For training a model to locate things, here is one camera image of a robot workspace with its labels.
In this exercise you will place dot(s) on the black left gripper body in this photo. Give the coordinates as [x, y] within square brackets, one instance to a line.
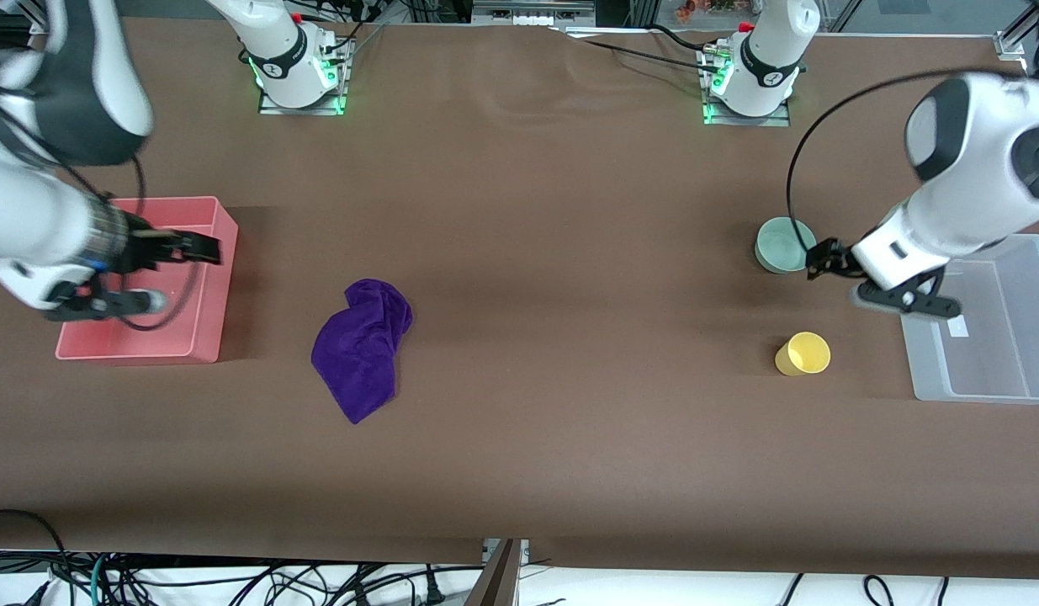
[837, 257]

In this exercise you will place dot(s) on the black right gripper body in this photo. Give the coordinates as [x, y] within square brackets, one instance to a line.
[142, 242]

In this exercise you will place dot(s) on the green bowl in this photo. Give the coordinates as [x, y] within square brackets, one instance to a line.
[780, 248]

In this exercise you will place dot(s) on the purple cloth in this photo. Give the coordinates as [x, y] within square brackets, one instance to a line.
[359, 353]

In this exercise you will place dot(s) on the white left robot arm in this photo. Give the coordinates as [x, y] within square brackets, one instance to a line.
[973, 194]

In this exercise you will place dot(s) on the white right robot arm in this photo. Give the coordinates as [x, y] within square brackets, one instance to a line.
[31, 219]

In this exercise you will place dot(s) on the yellow cup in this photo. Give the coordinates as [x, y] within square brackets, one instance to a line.
[803, 353]

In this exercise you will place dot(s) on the pink plastic bin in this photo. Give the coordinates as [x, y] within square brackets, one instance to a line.
[149, 341]

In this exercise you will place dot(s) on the clear plastic bin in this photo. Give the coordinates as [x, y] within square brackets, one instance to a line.
[990, 353]

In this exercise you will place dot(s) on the orange background objects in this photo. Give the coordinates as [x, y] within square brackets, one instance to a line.
[687, 10]

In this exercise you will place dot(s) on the black power plug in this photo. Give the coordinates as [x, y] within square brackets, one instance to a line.
[433, 591]

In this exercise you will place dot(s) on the brown table beam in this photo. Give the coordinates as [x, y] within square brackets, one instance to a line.
[498, 581]

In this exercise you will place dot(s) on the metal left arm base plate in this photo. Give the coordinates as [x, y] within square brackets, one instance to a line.
[776, 119]

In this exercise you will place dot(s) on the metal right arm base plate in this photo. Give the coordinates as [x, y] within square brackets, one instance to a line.
[271, 105]

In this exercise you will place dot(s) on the aluminium corner bracket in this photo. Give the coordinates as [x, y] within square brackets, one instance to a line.
[1009, 44]

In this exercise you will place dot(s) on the silver aluminium rail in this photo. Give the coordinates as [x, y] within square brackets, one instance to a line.
[527, 13]

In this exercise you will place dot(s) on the metal table bracket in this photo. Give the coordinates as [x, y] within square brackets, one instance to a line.
[489, 549]

